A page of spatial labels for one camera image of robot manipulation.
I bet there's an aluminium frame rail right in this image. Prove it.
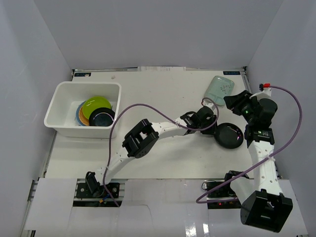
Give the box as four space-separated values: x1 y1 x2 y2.
241 66 281 178

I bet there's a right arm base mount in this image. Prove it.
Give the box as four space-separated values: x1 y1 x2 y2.
201 180 241 210

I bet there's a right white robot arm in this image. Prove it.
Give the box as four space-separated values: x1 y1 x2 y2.
223 90 293 233

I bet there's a white plastic bin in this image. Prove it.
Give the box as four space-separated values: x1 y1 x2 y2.
44 81 121 138

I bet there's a woven bamboo round tray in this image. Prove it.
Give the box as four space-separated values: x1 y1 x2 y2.
78 106 89 126

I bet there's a pale green rectangular dish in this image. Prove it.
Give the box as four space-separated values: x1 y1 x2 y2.
204 76 235 106

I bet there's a left dark label sticker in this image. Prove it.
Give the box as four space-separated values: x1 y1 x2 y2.
74 72 91 77

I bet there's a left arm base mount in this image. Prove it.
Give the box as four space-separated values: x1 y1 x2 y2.
73 179 125 207

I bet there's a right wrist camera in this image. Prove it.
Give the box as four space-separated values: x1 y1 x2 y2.
257 83 272 99

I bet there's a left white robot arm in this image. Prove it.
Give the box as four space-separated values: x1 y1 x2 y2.
85 106 218 198

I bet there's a dark label sticker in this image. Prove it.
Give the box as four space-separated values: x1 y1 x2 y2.
74 72 91 77
223 71 240 76

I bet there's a black round plate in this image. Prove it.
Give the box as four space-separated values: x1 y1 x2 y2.
89 107 116 127
214 123 244 150

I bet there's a lime green round plate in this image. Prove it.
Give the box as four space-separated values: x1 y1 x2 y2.
82 96 112 119

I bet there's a blue round plate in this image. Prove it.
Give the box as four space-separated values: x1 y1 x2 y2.
76 101 85 126

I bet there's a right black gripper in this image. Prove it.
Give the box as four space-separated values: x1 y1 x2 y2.
224 90 259 125

